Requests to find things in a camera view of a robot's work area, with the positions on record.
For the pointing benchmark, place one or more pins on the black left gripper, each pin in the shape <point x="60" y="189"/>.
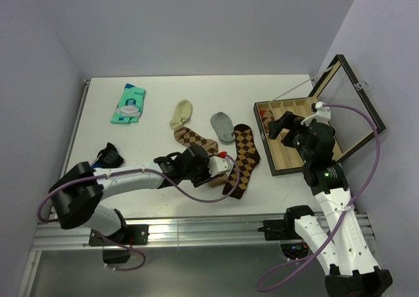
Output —
<point x="207" y="174"/>

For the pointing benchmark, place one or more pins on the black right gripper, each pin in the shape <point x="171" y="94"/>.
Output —
<point x="276" y="126"/>

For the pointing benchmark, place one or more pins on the tan brown argyle sock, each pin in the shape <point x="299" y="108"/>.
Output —
<point x="187" y="137"/>

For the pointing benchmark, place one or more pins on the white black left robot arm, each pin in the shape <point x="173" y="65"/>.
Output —
<point x="77" y="195"/>

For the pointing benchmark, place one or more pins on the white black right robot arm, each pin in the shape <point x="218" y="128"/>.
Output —
<point x="350" y="267"/>

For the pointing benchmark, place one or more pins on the rolled orange argyle sock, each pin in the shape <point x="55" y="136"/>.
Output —
<point x="266" y="117"/>

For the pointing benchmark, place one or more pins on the dark brown argyle sock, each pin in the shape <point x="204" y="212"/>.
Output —
<point x="247" y="159"/>

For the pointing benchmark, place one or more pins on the grey ankle sock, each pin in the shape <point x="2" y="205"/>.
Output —
<point x="223" y="127"/>

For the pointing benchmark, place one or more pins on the cream ankle sock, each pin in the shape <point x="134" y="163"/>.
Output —
<point x="181" y="114"/>

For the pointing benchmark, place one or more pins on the black compartment box with lid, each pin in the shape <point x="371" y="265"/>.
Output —
<point x="332" y="122"/>

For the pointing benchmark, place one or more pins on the black blue sock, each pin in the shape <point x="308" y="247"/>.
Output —
<point x="108" y="158"/>

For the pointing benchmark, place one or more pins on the green patterned sock pair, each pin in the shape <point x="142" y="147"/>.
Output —
<point x="130" y="105"/>

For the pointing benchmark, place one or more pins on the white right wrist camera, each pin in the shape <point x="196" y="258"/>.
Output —
<point x="320" y="113"/>

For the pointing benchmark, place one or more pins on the aluminium frame rail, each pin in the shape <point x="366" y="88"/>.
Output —
<point x="163" y="233"/>

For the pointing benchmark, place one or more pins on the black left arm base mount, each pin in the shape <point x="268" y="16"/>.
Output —
<point x="134" y="234"/>

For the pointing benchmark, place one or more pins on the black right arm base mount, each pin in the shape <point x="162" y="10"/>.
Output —
<point x="278" y="228"/>

